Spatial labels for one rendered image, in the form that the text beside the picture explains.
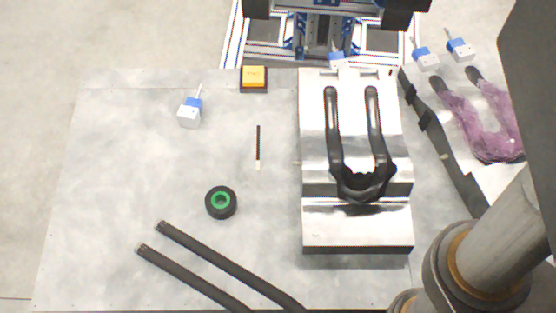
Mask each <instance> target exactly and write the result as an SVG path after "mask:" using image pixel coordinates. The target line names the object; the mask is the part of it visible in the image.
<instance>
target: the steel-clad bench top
mask: <svg viewBox="0 0 556 313"><path fill-rule="evenodd" d="M399 70H400V68H394V78H395V83H396V89H397V97H398V104H399V112H400V124H401V130H402V134H403V136H404V142H405V145H406V147H407V150H408V152H409V155H410V158H411V161H412V165H413V171H414V186H413V188H412V190H411V193H410V196H409V208H410V215H411V220H412V226H413V233H414V244H415V246H414V248H413V249H412V251H411V253H410V255H395V254H302V253H301V205H300V166H297V165H293V164H292V162H293V161H297V160H300V146H299V117H298V88H297V87H298V71H299V68H268V93H240V91H239V84H240V68H209V69H83V72H82V75H81V79H80V83H79V87H78V95H77V99H76V106H75V110H74V114H73V117H72V122H71V125H70V130H69V136H68V141H67V144H66V149H65V152H64V156H63V163H62V168H61V171H60V175H59V179H58V183H57V187H56V194H55V198H54V202H53V206H52V210H51V213H50V220H49V225H48V229H47V234H46V239H45V243H44V247H43V254H42V258H41V262H40V265H39V269H38V272H37V275H36V282H35V287H34V290H33V295H32V298H31V302H30V309H29V312H68V311H117V310H227V309H226V308H223V307H222V306H221V305H219V304H217V303H215V302H214V301H213V300H211V299H210V298H208V297H206V296H204V295H203V294H202V293H200V292H199V291H197V290H194V289H192V288H191V287H189V286H188V285H187V284H185V283H183V282H181V281H180V280H178V279H177V278H176V277H174V276H172V275H170V274H169V273H168V272H165V271H163V270H161V269H160V268H159V267H157V266H155V265H154V264H153V263H151V262H149V261H148V260H146V259H144V258H143V257H141V256H138V255H137V254H136V253H135V252H134V248H135V246H136V245H137V244H138V243H139V242H143V243H144V244H146V245H148V246H149V247H150V248H152V249H154V250H156V251H158V252H159V253H161V254H163V255H165V256H166V257H168V258H170V259H171V260H173V261H175V262H176V263H179V264H180V265H181V266H182V267H183V268H185V269H187V270H191V271H192V272H194V273H196V274H197V275H198V276H199V277H201V278H203V279H204V280H206V281H208V282H209V283H212V284H213V285H214V286H215V287H217V288H220V289H222V290H224V291H226V292H227V293H229V294H230V295H231V296H233V297H234V298H236V299H237V300H239V301H240V302H242V303H244V304H245V305H247V306H248V307H249V308H250V309H252V310H284V308H282V307H281V306H279V305H277V304H276V303H274V302H272V301H270V300H269V299H267V298H266V297H265V296H264V295H262V294H260V293H259V292H257V291H255V290H253V289H251V288H250V287H249V286H247V285H245V284H244V283H241V282H240V281H238V280H237V279H235V278H233V277H232V276H231V275H230V274H228V273H226V272H225V271H223V270H221V269H219V268H216V267H215V266H214V265H213V264H211V263H209V262H208V261H206V260H204V259H203V258H201V257H199V256H198V255H197V254H196V253H194V252H193V251H189V250H187V249H185V248H184V247H182V246H181V245H180V244H179V243H177V242H175V241H174V240H172V239H170V238H169V237H167V236H165V235H163V234H162V233H160V232H159V231H157V230H155V229H154V223H155V221H156V220H157V219H158V218H161V219H163V220H164V221H165V222H167V223H170V224H171V225H173V226H175V227H176V228H177V229H179V230H181V231H182V232H183V233H187V234H188V235H190V236H192V237H193V238H195V239H197V240H198V241H200V242H201V243H203V244H205V245H206V246H208V247H210V249H212V250H216V251H217V252H219V253H220V254H222V255H224V256H225V257H227V258H228V259H230V260H232V261H233V262H234V263H236V264H238V265H240V266H241V267H244V268H246V269H247V270H250V272H252V273H254V274H255V275H257V276H258V277H260V278H262V279H263V280H265V281H267V282H268V283H270V284H272V285H273V286H276V287H277V288H279V289H281V290H283V291H284V292H285V293H287V294H288V295H290V296H291V297H292V298H294V299H295V300H296V301H297V302H299V303H300V304H302V306H303V307H305V308H306V309H338V310H387V309H388V307H389V306H390V304H391V303H392V301H393V300H394V299H395V297H396V296H397V295H399V294H400V293H401V292H402V291H404V290H407V289H410V288H414V287H424V285H423V282H422V279H421V265H422V262H423V258H424V256H425V254H426V253H427V251H428V249H429V248H430V246H431V243H432V242H433V240H434V239H435V238H436V237H437V236H438V235H439V233H440V232H441V231H442V230H444V229H445V228H446V227H447V226H448V225H449V224H451V223H456V222H458V221H462V220H468V219H473V217H472V216H471V214H470V212H469V210H468V208H467V206H466V205H465V204H464V202H463V200H462V198H461V196H460V193H459V191H458V190H457V189H456V187H455V185H454V184H453V181H452V179H451V177H450V176H449V175H448V173H447V168H446V167H445V165H444V163H443V162H442V161H441V160H440V158H439V154H438V152H437V150H436V149H435V148H434V146H433V144H432V142H431V140H430V138H429V136H428V134H427V133H426V132H425V131H423V132H422V131H421V129H420V126H419V125H418V122H419V121H420V119H419V117H418V115H417V114H416V112H415V110H414V108H413V106H412V104H410V106H408V105H407V102H406V98H405V97H406V92H405V91H404V89H403V87H402V85H401V83H400V80H398V78H397V76H398V73H399ZM200 83H202V84H203V87H202V93H201V95H200V97H199V99H201V100H202V104H203V106H202V111H201V114H200V116H201V121H200V123H199V126H198V129H197V130H193V129H189V128H185V127H182V126H180V124H179V122H178V118H177V113H178V111H179V109H180V107H181V104H182V105H184V103H185V100H186V99H187V97H193V98H195V94H196V92H197V90H198V88H199V85H200ZM256 125H260V126H261V133H260V170H255V155H256ZM218 185H225V186H228V187H229V188H231V189H232V190H233V191H234V192H235V196H236V201H237V209H236V211H235V213H234V215H233V216H231V217H230V218H228V219H224V220H218V219H214V218H213V217H211V216H210V215H209V214H208V213H207V211H206V208H205V204H204V198H205V196H206V194H207V192H208V191H209V190H210V189H212V188H214V187H215V186H218ZM410 273H411V274H410ZM411 279H412V280H411ZM412 286H413V287H412Z"/></svg>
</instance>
